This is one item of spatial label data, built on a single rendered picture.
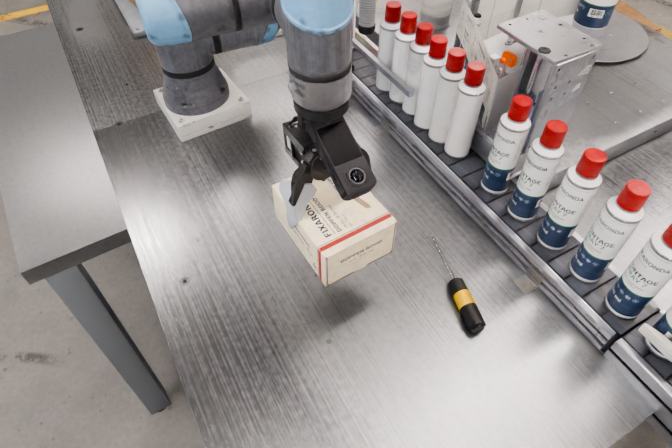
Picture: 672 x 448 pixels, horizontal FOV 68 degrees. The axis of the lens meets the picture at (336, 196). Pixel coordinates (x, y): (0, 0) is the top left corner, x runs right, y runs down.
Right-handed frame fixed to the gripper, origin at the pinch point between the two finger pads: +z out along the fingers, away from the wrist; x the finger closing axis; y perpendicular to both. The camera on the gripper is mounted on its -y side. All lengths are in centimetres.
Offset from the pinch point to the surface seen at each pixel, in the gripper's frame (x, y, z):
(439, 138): -34.1, 13.3, 10.5
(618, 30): -104, 22, 11
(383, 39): -34.5, 35.0, -1.7
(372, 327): -0.1, -11.8, 17.6
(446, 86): -33.8, 13.6, -2.2
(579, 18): -93, 28, 7
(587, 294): -31.3, -27.4, 13.0
